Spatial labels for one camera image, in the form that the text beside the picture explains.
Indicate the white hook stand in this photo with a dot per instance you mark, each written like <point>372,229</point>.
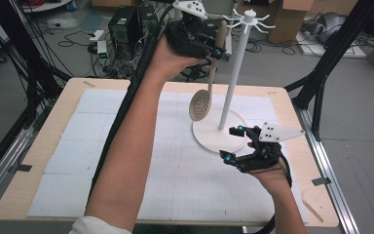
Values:
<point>230,97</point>

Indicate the black tape piece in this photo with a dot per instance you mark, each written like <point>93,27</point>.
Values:
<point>321,181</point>
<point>23,168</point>

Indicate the white sleeve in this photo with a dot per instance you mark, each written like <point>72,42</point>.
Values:
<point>97,226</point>

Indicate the person's right hand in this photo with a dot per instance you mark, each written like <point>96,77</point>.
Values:
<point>274,178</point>

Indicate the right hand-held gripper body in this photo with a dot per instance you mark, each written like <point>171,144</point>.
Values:
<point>279,132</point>

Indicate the person's left hand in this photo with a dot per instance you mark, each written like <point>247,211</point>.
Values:
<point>168,61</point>

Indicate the small black computer tower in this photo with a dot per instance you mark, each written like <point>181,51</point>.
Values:
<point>148,27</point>

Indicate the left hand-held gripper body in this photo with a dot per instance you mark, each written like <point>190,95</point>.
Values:
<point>188,35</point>

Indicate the white power strip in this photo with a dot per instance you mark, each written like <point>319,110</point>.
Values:
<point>96,35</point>

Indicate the black frame post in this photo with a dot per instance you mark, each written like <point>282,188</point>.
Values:
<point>331,58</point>
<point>16,42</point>

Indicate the aluminium rail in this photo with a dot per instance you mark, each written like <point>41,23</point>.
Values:
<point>331,182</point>
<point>3,169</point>

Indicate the small white device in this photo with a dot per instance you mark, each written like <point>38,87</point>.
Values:
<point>102,48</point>

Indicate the large black computer tower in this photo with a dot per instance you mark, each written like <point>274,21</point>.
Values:
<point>123,29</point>

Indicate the beige slotted spoon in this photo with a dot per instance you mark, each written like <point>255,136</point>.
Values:
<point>201,105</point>

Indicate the open cardboard box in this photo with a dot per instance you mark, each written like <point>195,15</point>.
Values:
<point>289,19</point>

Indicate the grey headset device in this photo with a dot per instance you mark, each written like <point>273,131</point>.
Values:
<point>324,27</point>

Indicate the white grid mat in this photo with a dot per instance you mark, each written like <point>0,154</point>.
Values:
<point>181,182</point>

